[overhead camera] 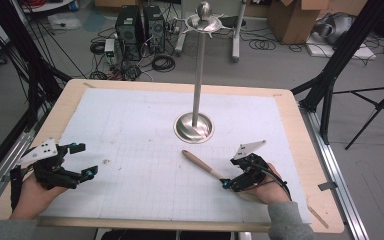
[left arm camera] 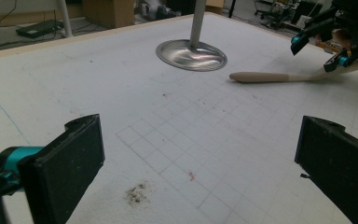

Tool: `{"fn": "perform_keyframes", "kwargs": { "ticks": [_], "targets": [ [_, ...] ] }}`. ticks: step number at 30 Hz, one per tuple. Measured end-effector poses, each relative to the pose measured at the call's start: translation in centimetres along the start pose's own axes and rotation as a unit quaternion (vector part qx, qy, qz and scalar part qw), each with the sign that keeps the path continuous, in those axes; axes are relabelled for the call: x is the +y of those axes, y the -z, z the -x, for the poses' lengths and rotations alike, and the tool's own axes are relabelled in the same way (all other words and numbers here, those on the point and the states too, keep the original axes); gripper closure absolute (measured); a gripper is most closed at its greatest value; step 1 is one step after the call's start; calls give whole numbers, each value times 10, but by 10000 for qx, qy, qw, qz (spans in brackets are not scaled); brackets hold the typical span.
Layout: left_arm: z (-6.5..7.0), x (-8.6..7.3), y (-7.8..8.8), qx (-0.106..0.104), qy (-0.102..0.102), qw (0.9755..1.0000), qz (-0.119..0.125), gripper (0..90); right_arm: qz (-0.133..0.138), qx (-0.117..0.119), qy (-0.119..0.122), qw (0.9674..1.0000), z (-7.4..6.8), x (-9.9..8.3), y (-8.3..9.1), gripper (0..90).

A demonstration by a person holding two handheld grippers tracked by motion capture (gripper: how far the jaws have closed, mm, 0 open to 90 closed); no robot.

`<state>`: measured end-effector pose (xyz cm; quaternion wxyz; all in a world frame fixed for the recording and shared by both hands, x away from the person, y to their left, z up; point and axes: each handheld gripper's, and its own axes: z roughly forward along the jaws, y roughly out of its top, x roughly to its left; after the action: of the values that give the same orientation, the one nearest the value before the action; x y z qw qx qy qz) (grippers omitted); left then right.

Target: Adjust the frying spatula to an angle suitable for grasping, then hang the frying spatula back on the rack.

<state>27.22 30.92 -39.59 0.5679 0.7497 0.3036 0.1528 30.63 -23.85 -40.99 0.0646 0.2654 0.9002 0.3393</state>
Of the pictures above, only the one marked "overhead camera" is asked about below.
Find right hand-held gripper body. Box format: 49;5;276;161
229;139;272;194

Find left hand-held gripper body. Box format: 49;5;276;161
15;137;82;191

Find beige slotted spatula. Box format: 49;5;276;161
181;149;263;203

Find person's right hand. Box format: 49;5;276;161
257;162;292;206

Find person's left hand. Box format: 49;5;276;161
9;172;68;220

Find white grid mat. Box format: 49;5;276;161
38;87;312;224

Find black table clip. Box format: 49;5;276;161
317;181;338;192

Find thin wooden strip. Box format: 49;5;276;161
307;204;330;230

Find steel utensil hanging stand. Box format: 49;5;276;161
173;0;235;145

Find small grey power box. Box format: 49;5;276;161
104;38;116;58

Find black computer tower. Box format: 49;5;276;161
142;4;166;55
114;5;145;62

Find white stand base legs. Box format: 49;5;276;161
174;0;248;64

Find black tripod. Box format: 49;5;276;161
332;79;384;151

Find cardboard box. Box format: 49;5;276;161
267;0;330;45

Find white flat board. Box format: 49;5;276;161
305;34;378;61

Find silver grey machine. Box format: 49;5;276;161
313;12;356;46

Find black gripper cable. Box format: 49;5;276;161
251;161;293;202

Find black wrist strap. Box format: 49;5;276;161
9;165;25;211

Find aluminium rail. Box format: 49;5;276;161
0;128;37;219
299;105;370;240

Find black frame strut with cables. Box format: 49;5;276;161
0;0;74;188

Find coiled black cable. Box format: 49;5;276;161
151;53;177;73
89;41;106;56
248;38;277;51

